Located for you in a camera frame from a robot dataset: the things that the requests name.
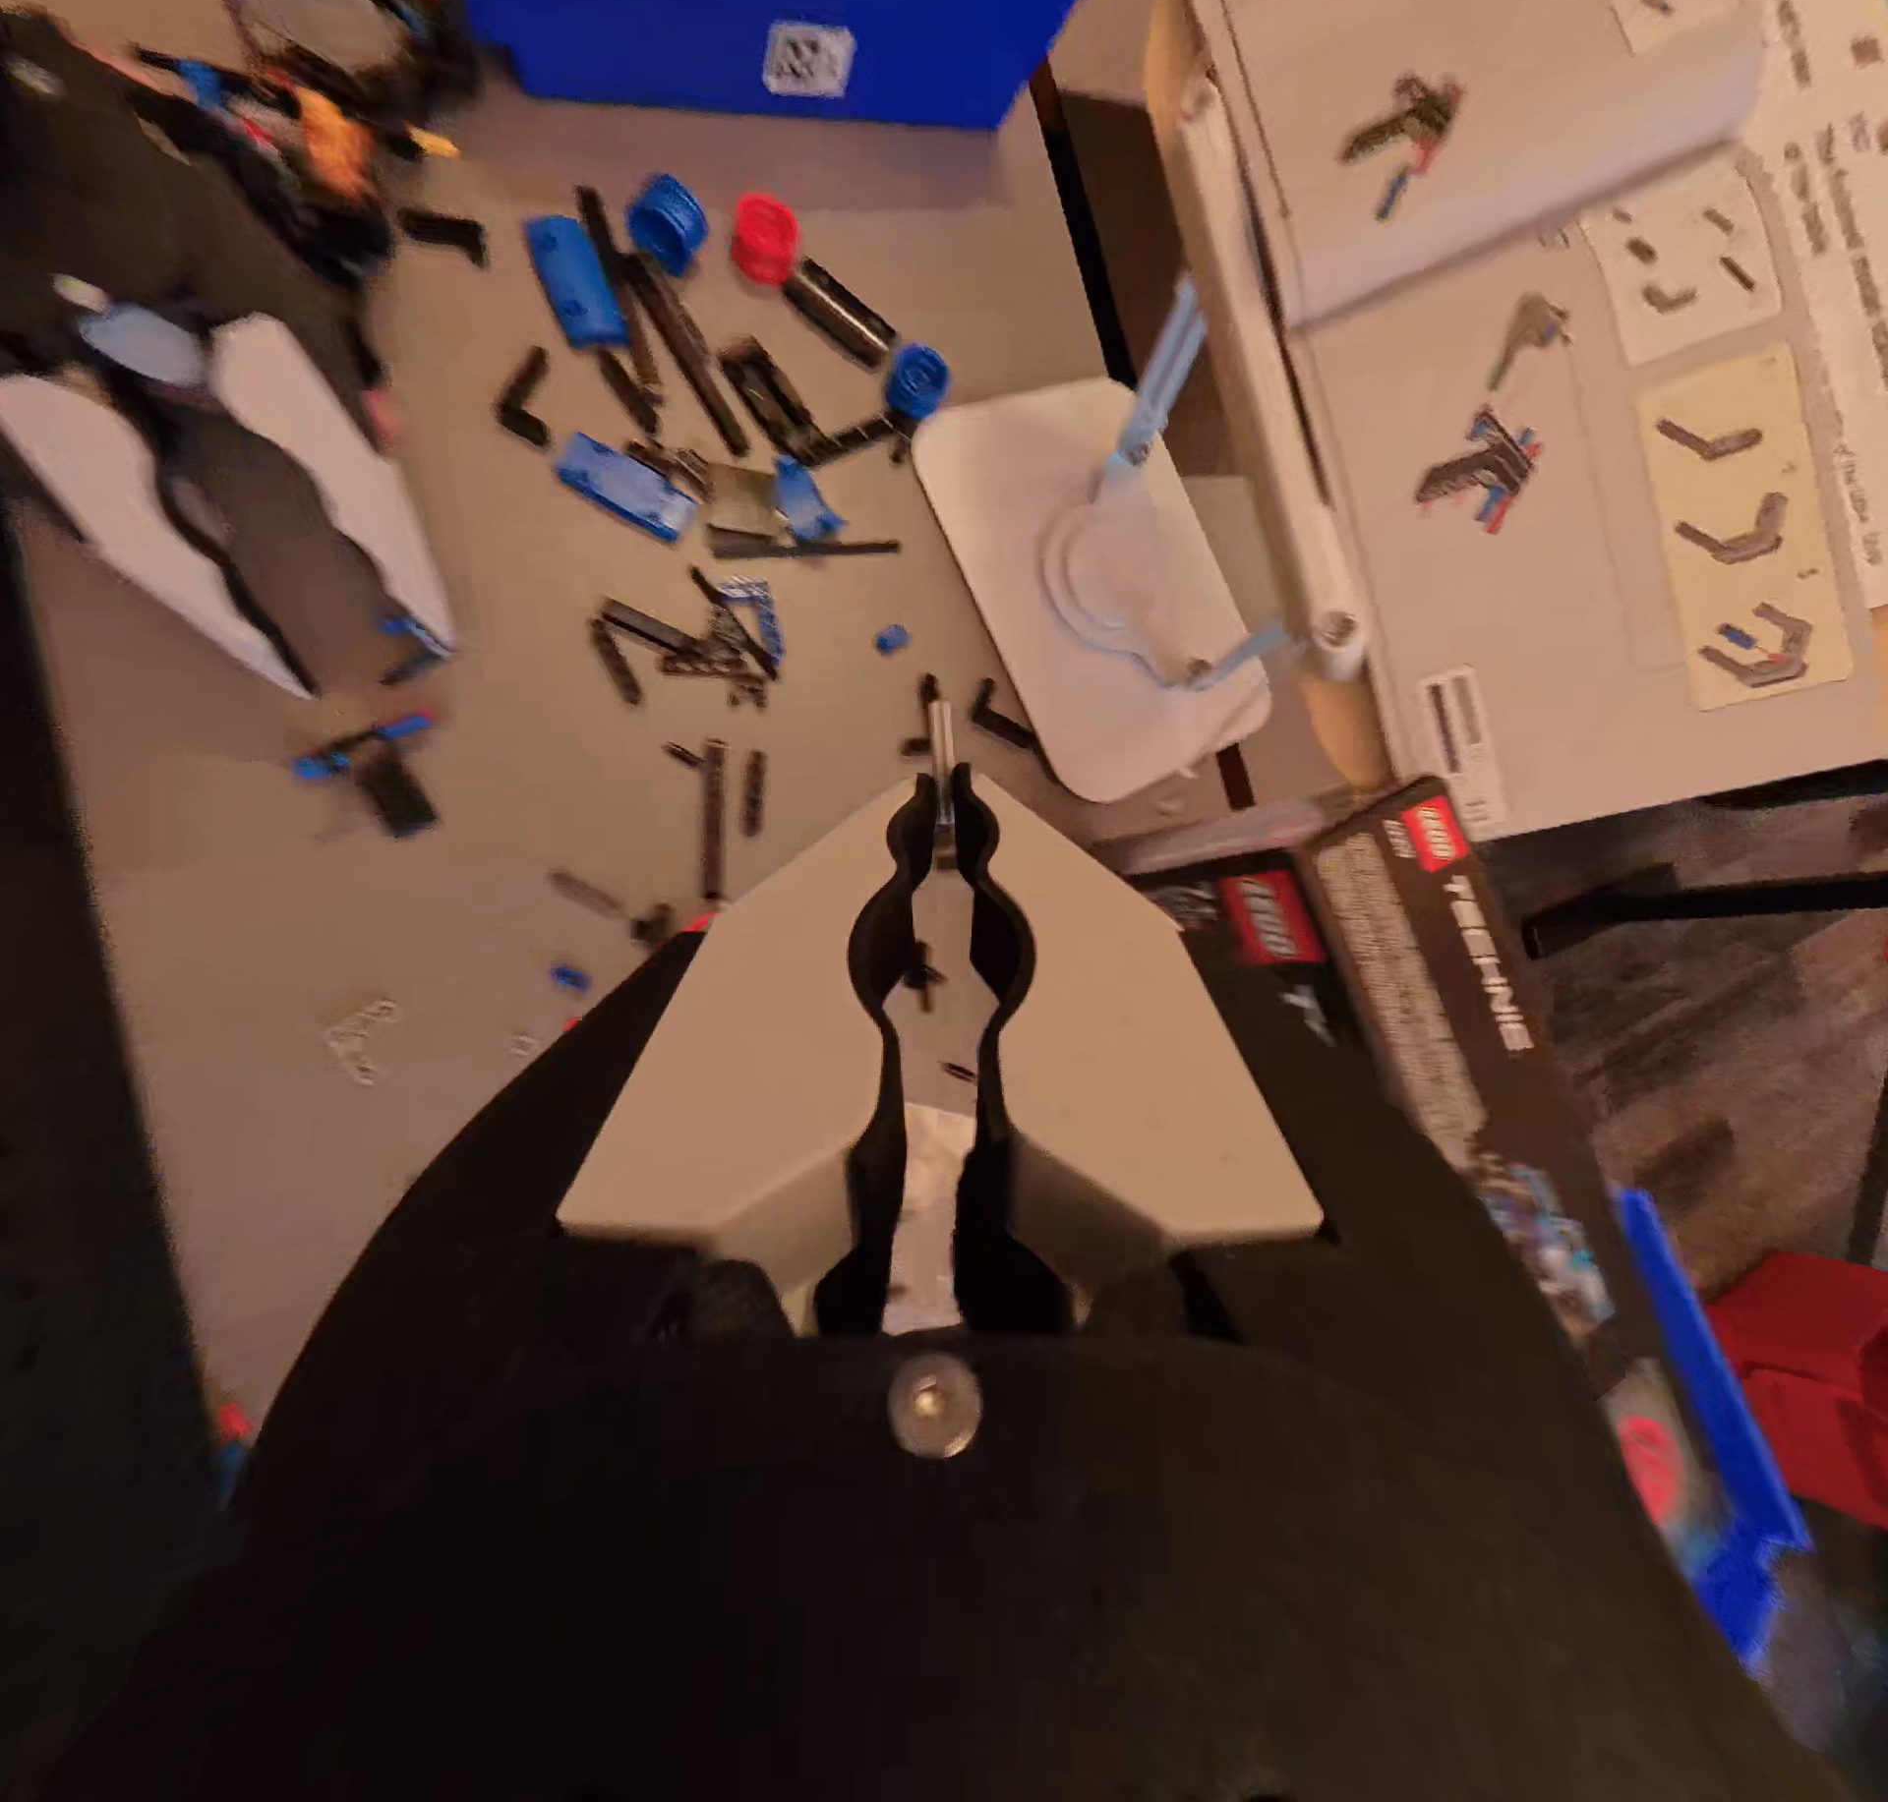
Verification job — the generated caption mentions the light grey short axle pin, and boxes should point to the light grey short axle pin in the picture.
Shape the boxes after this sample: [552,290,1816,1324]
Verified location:
[914,675,960,867]

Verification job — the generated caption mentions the black angled beam flat plate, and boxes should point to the black angled beam flat plate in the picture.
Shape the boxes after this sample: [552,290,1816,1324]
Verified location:
[590,596,695,703]

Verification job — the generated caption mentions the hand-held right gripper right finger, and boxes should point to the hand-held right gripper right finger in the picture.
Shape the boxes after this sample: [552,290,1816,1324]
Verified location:
[951,768,1325,1338]

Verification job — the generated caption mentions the small black blue brick assembly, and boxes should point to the small black blue brick assembly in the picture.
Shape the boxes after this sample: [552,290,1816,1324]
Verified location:
[293,714,443,836]

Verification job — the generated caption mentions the partly built toy truck chassis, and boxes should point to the partly built toy truck chassis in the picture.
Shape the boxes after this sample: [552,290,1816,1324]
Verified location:
[132,0,489,284]

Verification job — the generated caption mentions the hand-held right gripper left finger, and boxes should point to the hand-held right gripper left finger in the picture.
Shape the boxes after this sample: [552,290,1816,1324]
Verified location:
[559,770,946,1338]

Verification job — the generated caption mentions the instruction booklet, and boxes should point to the instruction booklet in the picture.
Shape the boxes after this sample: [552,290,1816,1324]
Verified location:
[1172,0,1888,836]

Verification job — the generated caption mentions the black toy set box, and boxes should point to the black toy set box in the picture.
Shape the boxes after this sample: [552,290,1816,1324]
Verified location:
[1098,775,1727,1538]

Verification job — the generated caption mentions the black connector cluster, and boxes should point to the black connector cluster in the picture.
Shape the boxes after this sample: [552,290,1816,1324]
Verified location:
[648,571,776,713]

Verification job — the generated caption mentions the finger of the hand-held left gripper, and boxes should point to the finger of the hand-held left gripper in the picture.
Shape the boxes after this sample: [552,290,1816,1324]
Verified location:
[206,311,459,654]
[0,370,317,697]

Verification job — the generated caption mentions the black curved panel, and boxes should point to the black curved panel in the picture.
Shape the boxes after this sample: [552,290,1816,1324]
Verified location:
[782,258,897,366]

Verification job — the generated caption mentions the black stacked thick beams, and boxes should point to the black stacked thick beams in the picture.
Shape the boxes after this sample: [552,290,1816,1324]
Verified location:
[574,188,745,452]

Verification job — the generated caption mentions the black rectangular frame brick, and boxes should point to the black rectangular frame brick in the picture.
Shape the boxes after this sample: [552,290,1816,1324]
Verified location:
[718,338,819,461]

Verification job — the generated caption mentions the grey desk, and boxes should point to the grey desk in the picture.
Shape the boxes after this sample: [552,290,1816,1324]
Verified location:
[30,0,1389,1405]

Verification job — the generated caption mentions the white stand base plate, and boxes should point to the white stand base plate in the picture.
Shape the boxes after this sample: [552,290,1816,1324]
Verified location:
[913,47,1771,801]

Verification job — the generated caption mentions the blue storage bin white tag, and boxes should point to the blue storage bin white tag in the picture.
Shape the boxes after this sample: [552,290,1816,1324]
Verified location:
[443,0,1114,130]

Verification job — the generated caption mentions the red plastic bin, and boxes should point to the red plastic bin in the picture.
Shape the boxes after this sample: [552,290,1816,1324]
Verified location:
[1703,1247,1888,1516]

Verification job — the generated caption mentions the blue curved panel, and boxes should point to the blue curved panel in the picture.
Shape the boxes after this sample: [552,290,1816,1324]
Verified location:
[523,213,628,347]

